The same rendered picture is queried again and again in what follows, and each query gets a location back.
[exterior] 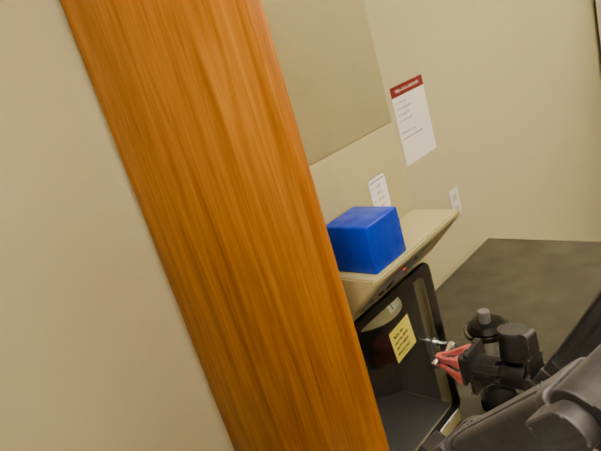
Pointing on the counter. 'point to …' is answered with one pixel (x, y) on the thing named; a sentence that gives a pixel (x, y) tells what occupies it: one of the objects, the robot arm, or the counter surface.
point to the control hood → (436, 219)
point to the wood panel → (232, 216)
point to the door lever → (442, 350)
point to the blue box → (366, 239)
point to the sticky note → (402, 338)
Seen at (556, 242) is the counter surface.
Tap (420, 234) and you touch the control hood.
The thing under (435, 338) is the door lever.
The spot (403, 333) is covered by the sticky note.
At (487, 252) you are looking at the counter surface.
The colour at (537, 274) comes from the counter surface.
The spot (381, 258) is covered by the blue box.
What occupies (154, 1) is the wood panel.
